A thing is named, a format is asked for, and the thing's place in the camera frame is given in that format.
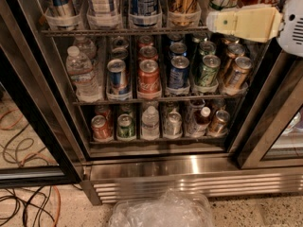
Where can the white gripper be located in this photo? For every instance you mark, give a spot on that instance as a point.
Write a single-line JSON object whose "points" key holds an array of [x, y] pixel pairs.
{"points": [[292, 27]]}

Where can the gold can middle shelf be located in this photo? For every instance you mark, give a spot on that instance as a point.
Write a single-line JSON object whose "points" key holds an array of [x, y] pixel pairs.
{"points": [[237, 72]]}

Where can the gold can shelf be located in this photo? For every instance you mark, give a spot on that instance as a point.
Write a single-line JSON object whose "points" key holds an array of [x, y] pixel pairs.
{"points": [[182, 12], [237, 72], [218, 125]]}

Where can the green can middle shelf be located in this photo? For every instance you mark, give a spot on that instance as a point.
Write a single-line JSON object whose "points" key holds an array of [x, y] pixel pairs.
{"points": [[207, 70]]}

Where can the gold can top shelf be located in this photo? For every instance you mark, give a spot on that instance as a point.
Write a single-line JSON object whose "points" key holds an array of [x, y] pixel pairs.
{"points": [[182, 12]]}

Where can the blue pepsi can middle shelf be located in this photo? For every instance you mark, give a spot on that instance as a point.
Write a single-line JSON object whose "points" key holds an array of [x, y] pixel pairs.
{"points": [[178, 72]]}

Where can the gold can bottom shelf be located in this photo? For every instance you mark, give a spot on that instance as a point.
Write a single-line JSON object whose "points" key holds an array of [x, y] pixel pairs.
{"points": [[218, 125]]}

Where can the red coke can middle shelf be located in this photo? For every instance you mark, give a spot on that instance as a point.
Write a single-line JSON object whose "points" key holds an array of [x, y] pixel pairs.
{"points": [[148, 77]]}

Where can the stainless steel fridge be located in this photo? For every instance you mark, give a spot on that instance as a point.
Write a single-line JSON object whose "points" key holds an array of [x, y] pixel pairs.
{"points": [[246, 160]]}

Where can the silver can bottom shelf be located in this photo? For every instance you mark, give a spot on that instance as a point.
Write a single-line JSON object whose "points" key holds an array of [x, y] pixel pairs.
{"points": [[173, 124]]}

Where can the small water bottle bottom shelf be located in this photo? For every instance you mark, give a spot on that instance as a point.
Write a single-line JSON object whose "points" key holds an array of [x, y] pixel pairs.
{"points": [[150, 123]]}

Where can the blue silver energy drink can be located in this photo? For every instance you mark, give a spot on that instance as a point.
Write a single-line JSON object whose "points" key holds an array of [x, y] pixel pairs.
{"points": [[118, 76]]}

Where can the white labelled can top shelf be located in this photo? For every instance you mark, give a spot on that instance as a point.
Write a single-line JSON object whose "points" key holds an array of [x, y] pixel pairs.
{"points": [[104, 7]]}

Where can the green can bottom shelf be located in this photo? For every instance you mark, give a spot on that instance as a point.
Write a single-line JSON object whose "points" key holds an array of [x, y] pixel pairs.
{"points": [[125, 127]]}

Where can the red can bottom shelf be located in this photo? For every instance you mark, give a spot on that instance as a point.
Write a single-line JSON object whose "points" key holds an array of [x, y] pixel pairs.
{"points": [[100, 127]]}

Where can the blue silver can top shelf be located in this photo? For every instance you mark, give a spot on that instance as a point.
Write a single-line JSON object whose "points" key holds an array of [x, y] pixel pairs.
{"points": [[61, 0]]}

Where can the open glass fridge door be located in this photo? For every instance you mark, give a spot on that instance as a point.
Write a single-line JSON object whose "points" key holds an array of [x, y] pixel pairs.
{"points": [[40, 142]]}

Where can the brown bottle white cap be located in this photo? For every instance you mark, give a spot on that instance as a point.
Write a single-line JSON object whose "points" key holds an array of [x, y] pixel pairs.
{"points": [[199, 122]]}

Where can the rear clear water bottle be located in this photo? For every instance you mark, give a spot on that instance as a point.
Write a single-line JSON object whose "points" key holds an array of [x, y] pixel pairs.
{"points": [[86, 46]]}

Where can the clear water bottle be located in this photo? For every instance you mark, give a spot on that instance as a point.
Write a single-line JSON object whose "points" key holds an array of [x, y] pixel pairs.
{"points": [[86, 46], [82, 75]]}

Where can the front clear water bottle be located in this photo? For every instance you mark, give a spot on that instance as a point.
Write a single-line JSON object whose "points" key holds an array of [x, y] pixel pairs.
{"points": [[82, 75]]}

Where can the clear plastic bag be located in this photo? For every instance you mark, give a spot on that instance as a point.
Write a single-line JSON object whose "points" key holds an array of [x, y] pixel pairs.
{"points": [[171, 209]]}

